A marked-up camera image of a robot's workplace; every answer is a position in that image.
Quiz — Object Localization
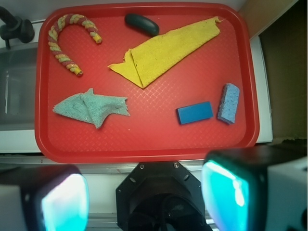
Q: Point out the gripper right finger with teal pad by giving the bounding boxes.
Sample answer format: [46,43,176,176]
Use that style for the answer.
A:
[201,144,308,231]

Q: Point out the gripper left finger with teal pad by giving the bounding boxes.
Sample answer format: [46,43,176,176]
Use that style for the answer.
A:
[0,165,90,231]

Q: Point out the light blue sponge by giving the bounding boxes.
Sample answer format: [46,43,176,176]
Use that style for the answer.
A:
[218,83,240,125]

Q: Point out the blue rectangular block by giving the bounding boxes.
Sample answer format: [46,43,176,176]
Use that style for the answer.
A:
[176,102,213,125]

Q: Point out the teal green cloth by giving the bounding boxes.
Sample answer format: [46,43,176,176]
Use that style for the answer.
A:
[52,88,130,129]

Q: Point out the red plastic tray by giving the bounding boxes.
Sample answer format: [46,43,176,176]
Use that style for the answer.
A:
[35,2,259,163]

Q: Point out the metal sink basin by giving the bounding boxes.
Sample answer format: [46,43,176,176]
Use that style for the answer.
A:
[0,45,37,131]

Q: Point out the yellow cloth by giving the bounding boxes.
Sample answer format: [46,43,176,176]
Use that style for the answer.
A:
[108,16,222,89]

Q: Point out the black faucet fixture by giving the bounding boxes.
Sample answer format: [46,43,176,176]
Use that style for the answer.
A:
[0,6,35,50]

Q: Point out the dark green oval object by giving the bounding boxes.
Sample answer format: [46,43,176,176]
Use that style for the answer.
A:
[124,13,160,36]

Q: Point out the multicolored twisted rope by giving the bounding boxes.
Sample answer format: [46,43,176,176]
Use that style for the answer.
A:
[48,13,103,77]

